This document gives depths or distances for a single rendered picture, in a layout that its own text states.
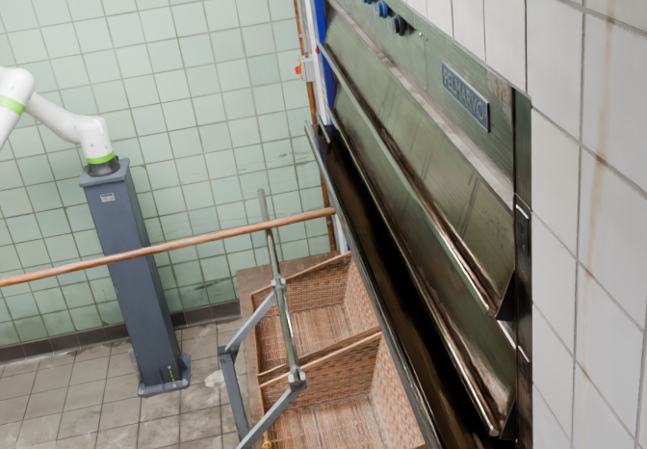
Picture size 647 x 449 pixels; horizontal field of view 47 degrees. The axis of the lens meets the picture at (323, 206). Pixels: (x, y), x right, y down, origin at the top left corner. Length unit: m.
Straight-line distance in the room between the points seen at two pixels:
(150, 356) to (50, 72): 1.47
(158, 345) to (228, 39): 1.55
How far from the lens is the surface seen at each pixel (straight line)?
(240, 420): 2.71
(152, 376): 3.97
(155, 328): 3.79
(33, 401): 4.27
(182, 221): 4.08
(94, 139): 3.38
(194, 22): 3.72
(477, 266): 1.32
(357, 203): 2.28
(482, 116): 1.24
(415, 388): 1.52
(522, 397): 1.33
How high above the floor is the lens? 2.45
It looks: 27 degrees down
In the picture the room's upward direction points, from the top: 9 degrees counter-clockwise
